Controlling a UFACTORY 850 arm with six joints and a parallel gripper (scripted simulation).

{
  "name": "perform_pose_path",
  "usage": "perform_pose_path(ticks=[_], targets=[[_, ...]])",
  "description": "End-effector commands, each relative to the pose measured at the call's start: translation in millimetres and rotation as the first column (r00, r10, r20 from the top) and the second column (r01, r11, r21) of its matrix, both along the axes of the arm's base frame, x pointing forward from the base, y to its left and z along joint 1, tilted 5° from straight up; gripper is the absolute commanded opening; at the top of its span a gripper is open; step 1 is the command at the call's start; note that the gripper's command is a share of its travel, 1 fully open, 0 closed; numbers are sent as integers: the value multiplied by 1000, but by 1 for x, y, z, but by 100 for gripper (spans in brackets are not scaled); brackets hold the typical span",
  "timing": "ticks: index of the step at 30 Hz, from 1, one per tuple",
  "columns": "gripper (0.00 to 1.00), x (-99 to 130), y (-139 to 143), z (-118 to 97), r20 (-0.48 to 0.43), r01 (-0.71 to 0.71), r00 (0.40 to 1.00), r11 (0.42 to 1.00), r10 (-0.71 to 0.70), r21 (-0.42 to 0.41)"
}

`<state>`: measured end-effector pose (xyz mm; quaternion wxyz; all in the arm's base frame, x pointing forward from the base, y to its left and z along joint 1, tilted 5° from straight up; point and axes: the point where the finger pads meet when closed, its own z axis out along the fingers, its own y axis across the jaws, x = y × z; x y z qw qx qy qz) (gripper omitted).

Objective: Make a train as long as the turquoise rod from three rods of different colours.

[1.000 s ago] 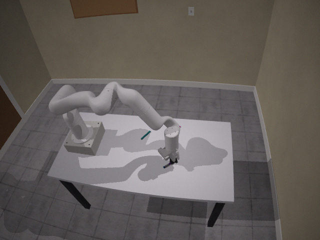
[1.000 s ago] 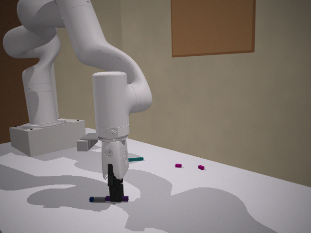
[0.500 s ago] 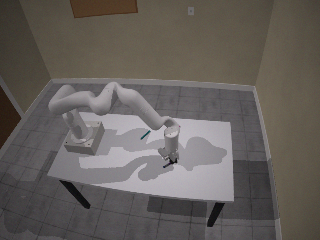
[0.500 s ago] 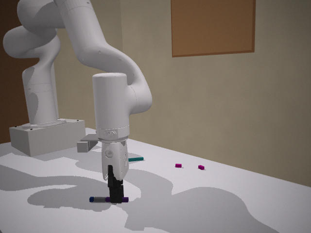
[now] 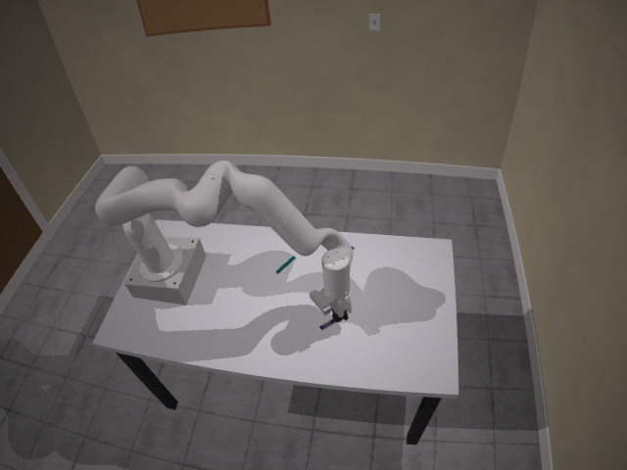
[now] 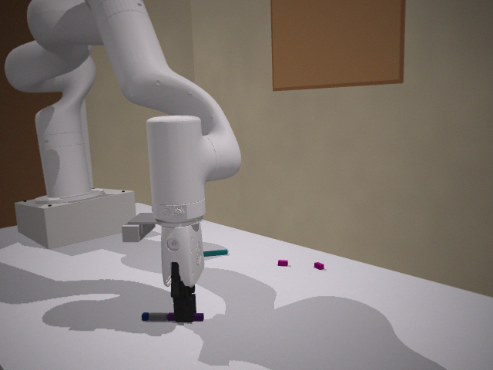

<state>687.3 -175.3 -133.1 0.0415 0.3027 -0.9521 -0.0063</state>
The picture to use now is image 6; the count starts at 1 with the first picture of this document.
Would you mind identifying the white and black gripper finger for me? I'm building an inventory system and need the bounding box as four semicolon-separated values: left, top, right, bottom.
171;262;194;322
190;285;196;313

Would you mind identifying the teal rectangular rod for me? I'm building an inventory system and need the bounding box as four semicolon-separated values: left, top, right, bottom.
203;250;228;257

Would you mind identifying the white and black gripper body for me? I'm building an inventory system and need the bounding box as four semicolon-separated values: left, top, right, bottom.
158;216;204;288

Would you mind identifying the purple rod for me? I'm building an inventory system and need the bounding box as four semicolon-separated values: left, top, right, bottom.
167;313;204;321

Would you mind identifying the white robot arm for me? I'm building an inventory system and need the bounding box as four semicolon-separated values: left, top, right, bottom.
5;0;241;242

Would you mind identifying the grey rod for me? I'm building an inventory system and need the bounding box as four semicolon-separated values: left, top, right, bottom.
149;313;168;321

